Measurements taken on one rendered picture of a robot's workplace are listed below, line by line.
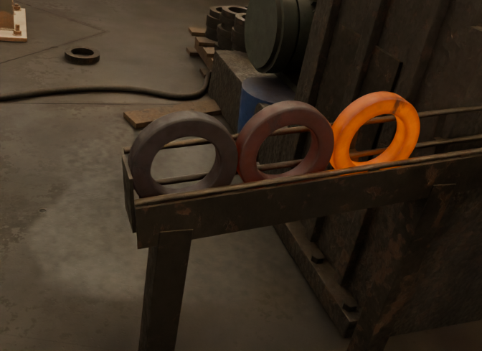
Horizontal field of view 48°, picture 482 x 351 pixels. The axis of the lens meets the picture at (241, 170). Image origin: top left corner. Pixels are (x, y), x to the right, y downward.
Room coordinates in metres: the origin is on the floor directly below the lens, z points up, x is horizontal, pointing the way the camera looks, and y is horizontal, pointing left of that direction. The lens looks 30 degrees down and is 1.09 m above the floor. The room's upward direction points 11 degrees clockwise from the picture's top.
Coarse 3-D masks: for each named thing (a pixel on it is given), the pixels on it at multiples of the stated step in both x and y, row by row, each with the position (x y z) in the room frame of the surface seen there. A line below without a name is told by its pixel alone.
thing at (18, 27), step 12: (0, 0) 2.88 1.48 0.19; (12, 0) 2.91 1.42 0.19; (0, 12) 2.88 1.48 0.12; (12, 12) 2.91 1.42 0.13; (24, 12) 3.26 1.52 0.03; (0, 24) 2.88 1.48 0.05; (12, 24) 2.91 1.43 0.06; (24, 24) 3.04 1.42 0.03; (0, 36) 2.78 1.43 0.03; (12, 36) 2.81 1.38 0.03; (24, 36) 2.85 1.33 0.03
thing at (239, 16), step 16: (208, 16) 3.08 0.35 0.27; (224, 16) 2.87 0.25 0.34; (240, 16) 2.69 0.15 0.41; (192, 32) 3.14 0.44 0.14; (208, 32) 3.07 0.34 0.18; (224, 32) 2.84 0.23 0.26; (240, 32) 2.61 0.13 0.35; (192, 48) 3.22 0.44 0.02; (208, 48) 2.90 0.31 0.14; (224, 48) 2.84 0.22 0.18; (240, 48) 2.63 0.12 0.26; (208, 64) 2.93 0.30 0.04
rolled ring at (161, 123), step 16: (176, 112) 0.77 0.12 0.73; (192, 112) 0.78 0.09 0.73; (144, 128) 0.75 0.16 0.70; (160, 128) 0.74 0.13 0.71; (176, 128) 0.75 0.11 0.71; (192, 128) 0.76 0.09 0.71; (208, 128) 0.77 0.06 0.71; (224, 128) 0.78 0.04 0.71; (144, 144) 0.73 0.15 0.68; (160, 144) 0.74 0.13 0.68; (224, 144) 0.78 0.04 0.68; (128, 160) 0.74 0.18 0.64; (144, 160) 0.73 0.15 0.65; (224, 160) 0.78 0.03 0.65; (144, 176) 0.73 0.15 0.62; (208, 176) 0.80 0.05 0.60; (224, 176) 0.79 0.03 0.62; (144, 192) 0.73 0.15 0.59; (160, 192) 0.74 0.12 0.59; (176, 192) 0.77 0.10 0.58
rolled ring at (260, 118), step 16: (272, 112) 0.82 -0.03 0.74; (288, 112) 0.83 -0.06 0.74; (304, 112) 0.84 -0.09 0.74; (256, 128) 0.80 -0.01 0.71; (272, 128) 0.82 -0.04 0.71; (320, 128) 0.86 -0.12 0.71; (240, 144) 0.81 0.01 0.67; (256, 144) 0.81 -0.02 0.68; (320, 144) 0.86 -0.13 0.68; (240, 160) 0.80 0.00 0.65; (304, 160) 0.88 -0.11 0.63; (320, 160) 0.86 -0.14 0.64; (240, 176) 0.80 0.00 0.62; (256, 176) 0.81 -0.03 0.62; (272, 176) 0.85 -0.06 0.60
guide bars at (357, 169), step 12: (420, 156) 0.94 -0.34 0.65; (432, 156) 0.95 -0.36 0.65; (444, 156) 0.96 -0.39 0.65; (456, 156) 0.97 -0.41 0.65; (348, 168) 0.87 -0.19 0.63; (360, 168) 0.88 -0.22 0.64; (372, 168) 0.89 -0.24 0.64; (264, 180) 0.80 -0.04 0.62; (276, 180) 0.81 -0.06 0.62; (288, 180) 0.82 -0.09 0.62; (300, 180) 0.83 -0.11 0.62; (180, 192) 0.74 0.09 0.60; (192, 192) 0.75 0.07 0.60; (204, 192) 0.75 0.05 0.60; (216, 192) 0.76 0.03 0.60; (144, 204) 0.71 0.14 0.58
